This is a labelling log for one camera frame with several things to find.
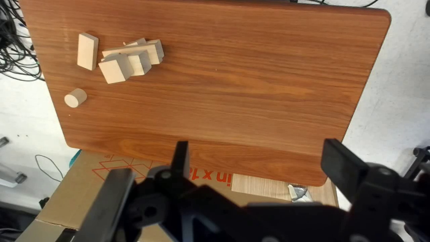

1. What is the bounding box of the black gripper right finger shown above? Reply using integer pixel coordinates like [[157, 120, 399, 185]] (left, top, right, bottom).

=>
[[321, 138, 370, 200]]

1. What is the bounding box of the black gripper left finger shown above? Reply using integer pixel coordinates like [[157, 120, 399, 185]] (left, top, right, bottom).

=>
[[171, 141, 190, 179]]

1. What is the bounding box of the square wooden cube block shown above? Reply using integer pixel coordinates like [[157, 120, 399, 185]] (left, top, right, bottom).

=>
[[98, 54, 133, 85]]

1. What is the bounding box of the wooden plank on box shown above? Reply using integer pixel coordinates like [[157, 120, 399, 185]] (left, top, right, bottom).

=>
[[231, 173, 292, 200]]

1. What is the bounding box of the lower long wooden block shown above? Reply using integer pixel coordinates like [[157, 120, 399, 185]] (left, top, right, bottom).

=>
[[128, 51, 152, 75]]

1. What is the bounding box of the long wooden block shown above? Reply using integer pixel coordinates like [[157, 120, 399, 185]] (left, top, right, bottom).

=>
[[128, 51, 152, 75], [102, 39, 164, 64]]

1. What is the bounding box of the top long wooden block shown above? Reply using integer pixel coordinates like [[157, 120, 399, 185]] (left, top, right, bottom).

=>
[[102, 39, 164, 64]]

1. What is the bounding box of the small wooden cylinder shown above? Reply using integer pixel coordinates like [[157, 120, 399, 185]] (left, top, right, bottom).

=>
[[65, 89, 88, 107]]

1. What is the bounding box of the cardboard box with orange print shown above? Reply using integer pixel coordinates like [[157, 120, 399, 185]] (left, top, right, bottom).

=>
[[16, 152, 337, 242]]

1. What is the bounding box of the flat rectangular wooden block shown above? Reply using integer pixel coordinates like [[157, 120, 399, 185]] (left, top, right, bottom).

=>
[[77, 32, 98, 71]]

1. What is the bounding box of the thin black wire loop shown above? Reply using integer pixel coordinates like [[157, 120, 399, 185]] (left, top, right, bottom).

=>
[[34, 153, 66, 183]]

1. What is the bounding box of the bundle of black cables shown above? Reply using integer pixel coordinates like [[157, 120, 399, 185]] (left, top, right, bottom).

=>
[[0, 0, 46, 83]]

